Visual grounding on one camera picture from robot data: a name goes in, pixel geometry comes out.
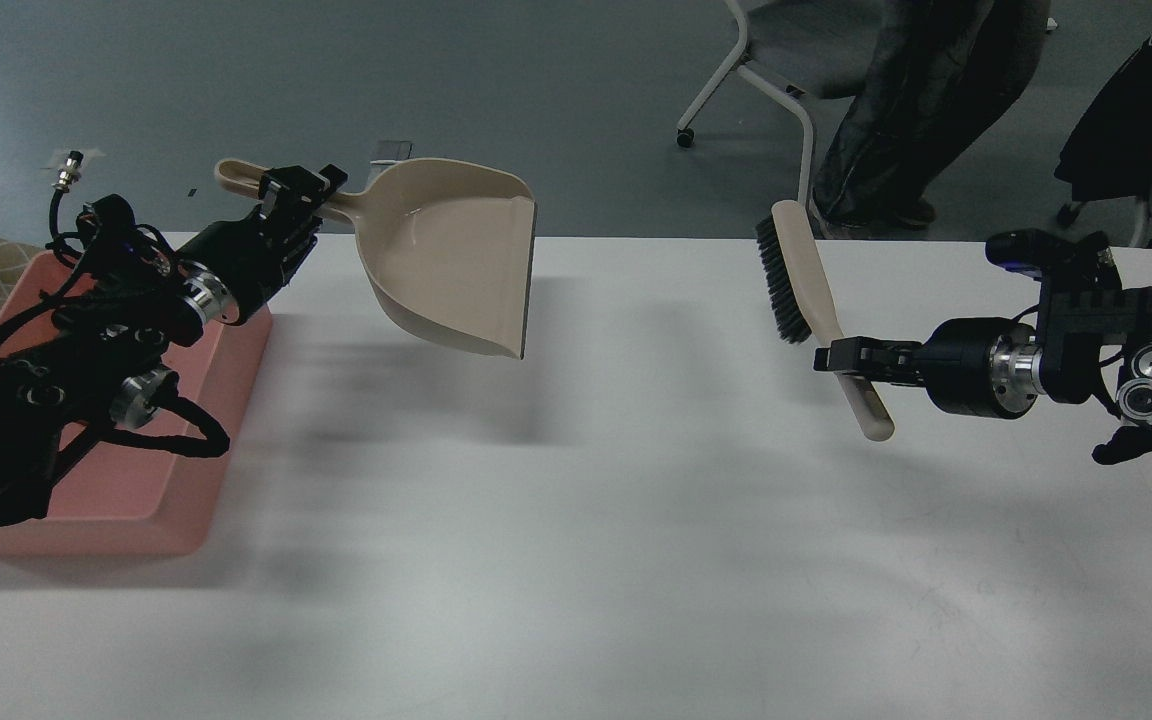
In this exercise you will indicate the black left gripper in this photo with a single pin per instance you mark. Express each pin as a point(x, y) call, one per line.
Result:
point(256, 256)

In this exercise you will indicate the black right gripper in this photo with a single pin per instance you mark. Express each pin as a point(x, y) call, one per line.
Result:
point(967, 366)

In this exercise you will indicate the beige brush black bristles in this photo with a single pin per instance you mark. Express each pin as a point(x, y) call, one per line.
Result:
point(803, 305)

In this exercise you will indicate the beige plastic dustpan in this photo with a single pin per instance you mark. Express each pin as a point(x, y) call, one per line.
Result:
point(447, 248)

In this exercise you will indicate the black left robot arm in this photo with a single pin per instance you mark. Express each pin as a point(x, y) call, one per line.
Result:
point(84, 364)

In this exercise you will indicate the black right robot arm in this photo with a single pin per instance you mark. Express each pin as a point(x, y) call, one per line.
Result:
point(1091, 337)

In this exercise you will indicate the pink plastic bin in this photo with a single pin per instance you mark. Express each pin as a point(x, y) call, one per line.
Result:
point(133, 501)

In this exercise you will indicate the seated person in jeans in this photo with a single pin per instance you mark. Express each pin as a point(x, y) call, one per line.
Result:
point(941, 74)

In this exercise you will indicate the white office chair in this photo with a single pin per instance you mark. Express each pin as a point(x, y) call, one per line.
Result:
point(790, 50)

